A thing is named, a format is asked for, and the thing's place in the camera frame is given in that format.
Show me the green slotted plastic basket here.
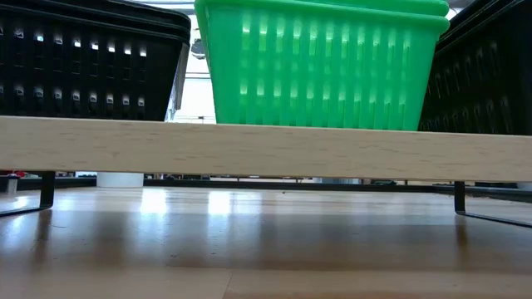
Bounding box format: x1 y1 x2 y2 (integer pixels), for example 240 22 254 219
194 0 451 132
305 0 450 17

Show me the black slotted plastic basket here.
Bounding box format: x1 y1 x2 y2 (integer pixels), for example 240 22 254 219
417 0 532 136
0 0 191 32
0 4 192 122
95 0 184 17

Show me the wooden shelf with black legs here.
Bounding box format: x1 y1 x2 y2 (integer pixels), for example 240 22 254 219
0 115 532 228

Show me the dark round background object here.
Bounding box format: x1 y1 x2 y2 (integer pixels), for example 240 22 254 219
190 38 208 60

